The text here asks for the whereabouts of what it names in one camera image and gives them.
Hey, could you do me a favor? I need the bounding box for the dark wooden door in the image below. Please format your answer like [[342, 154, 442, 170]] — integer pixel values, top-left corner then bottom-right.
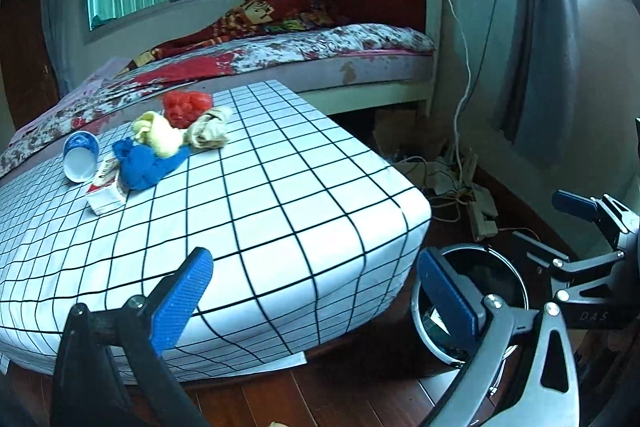
[[1, 0, 60, 129]]

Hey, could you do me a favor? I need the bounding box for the white power strip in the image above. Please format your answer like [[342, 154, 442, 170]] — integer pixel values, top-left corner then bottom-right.
[[468, 184, 498, 242]]

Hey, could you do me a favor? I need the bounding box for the blue cloth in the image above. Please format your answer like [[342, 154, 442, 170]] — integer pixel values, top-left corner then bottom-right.
[[112, 138, 190, 191]]

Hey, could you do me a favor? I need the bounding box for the red patterned blanket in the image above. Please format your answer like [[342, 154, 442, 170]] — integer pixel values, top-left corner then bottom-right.
[[120, 0, 341, 74]]

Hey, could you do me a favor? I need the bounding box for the cardboard box under bed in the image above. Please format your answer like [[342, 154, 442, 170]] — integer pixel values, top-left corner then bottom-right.
[[373, 109, 448, 162]]

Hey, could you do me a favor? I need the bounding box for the red plastic bag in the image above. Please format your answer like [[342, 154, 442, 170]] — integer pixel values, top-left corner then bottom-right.
[[162, 91, 213, 129]]

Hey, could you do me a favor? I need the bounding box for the blue paper cup back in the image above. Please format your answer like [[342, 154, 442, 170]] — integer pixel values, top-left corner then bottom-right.
[[63, 131, 100, 183]]

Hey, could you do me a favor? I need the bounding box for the grey curtain near bright window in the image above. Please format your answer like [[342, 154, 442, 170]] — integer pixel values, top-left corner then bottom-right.
[[496, 0, 580, 168]]

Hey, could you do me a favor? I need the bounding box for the black round trash bin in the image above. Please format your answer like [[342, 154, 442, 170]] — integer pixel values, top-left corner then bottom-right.
[[410, 244, 529, 369]]

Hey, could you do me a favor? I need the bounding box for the beige cloth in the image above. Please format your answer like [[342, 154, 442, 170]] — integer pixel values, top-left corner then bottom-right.
[[184, 106, 233, 150]]

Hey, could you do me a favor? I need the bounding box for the white cable on wall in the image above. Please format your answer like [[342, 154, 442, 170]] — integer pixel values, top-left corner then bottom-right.
[[424, 0, 474, 178]]

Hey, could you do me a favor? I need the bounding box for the white black grid tablecloth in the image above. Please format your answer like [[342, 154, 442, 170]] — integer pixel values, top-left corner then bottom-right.
[[1, 80, 432, 381]]

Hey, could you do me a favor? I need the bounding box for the pink cloth on bed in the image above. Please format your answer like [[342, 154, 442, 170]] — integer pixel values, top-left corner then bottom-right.
[[8, 56, 130, 147]]

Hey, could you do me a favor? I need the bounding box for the bed with floral sheet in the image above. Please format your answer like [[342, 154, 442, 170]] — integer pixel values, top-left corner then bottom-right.
[[1, 23, 436, 174]]

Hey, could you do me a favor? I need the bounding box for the yellow cloth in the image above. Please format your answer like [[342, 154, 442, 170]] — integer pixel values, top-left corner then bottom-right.
[[132, 112, 184, 158]]

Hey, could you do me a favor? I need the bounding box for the red white milk carton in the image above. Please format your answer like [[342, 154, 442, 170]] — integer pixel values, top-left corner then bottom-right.
[[86, 156, 128, 216]]

